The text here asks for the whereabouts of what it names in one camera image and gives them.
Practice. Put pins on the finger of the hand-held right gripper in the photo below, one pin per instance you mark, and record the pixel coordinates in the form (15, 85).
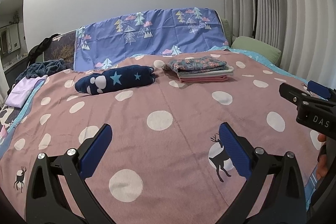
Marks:
(291, 94)
(319, 88)

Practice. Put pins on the folded pink and white clothes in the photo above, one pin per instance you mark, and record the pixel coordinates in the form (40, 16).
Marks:
(210, 74)

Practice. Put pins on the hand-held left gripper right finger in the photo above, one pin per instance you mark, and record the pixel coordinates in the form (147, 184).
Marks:
(233, 153)

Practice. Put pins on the person's right hand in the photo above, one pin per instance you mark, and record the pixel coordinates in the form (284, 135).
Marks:
(320, 169)

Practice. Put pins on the folded pink garment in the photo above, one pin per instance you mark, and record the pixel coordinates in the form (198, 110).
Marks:
(204, 79)

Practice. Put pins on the green cushion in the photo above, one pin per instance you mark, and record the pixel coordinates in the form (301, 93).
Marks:
(226, 29)

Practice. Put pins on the navy star print blanket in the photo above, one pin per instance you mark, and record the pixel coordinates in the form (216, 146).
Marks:
(123, 78)

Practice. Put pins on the folded lavender cloth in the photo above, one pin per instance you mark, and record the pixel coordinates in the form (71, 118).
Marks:
(21, 90)

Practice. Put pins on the green pillow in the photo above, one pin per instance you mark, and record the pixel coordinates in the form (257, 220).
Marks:
(257, 49)

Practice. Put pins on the dark tree print sheet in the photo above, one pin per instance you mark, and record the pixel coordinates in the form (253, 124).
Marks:
(63, 49)

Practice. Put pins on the black garment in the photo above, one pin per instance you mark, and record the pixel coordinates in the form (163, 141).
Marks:
(42, 45)

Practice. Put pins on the white curtain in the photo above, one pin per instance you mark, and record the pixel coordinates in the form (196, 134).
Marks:
(296, 16)

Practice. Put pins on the teal floral garment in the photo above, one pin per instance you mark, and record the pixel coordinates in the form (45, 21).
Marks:
(197, 64)

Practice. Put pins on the pink polka dot blanket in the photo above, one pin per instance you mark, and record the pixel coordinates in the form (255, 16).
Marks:
(170, 98)

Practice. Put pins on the dark animal print sheet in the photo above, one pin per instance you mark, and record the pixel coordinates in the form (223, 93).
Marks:
(8, 116)

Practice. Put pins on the dark blue fleece blanket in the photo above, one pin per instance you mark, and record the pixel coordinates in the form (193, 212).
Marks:
(47, 66)

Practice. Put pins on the blue tree print sheet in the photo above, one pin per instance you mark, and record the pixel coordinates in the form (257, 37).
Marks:
(162, 35)

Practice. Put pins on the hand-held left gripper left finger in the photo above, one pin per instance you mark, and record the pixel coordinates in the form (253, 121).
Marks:
(95, 150)

